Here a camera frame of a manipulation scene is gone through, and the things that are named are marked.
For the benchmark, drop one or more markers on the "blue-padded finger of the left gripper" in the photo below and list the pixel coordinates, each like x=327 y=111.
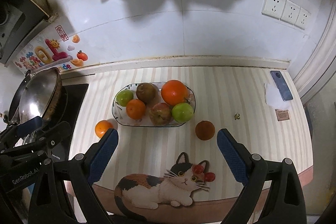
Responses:
x=12 y=134

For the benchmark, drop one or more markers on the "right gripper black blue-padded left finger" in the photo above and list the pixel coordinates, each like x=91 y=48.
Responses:
x=49 y=201

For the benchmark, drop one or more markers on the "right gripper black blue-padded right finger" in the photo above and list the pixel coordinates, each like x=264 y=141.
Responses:
x=284 y=203

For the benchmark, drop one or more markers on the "small orange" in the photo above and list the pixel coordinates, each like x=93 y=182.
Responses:
x=102 y=127
x=135 y=109

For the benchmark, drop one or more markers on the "dark brownish orange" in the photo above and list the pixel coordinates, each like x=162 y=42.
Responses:
x=205 y=130

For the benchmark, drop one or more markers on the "green apple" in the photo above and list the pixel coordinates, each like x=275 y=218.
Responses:
x=123 y=97
x=182 y=112

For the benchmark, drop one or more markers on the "red yellow apple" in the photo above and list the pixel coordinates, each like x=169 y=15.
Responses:
x=160 y=114

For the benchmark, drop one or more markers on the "steel wok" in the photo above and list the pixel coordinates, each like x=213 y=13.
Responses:
x=37 y=96

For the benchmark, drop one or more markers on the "cherry tomato lower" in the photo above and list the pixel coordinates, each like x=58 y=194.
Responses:
x=209 y=177

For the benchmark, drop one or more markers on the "cherry tomato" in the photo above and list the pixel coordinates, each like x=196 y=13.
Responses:
x=198 y=169
x=209 y=177

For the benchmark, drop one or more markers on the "small brown label card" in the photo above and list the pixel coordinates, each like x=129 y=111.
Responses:
x=282 y=115

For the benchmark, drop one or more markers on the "cherry tomato upper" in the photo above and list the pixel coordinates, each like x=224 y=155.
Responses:
x=198 y=169

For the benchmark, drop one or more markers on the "white crumpled tissue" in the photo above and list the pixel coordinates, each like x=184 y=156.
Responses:
x=273 y=98

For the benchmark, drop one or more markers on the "striped cat table mat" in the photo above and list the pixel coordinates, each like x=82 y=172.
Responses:
x=220 y=93

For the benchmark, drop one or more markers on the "blue smartphone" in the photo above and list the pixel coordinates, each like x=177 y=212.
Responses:
x=282 y=86

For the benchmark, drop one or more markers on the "floral oval ceramic plate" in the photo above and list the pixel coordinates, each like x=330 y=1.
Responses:
x=120 y=115

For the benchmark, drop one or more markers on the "brownish red apple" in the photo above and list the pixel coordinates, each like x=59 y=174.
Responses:
x=146 y=92

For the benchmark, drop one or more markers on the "large bright orange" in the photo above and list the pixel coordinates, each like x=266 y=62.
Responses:
x=174 y=92

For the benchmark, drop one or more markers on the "colourful wall sticker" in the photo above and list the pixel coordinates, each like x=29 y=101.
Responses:
x=56 y=46

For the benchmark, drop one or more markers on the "white wall socket strip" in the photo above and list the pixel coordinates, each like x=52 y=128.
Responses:
x=288 y=12

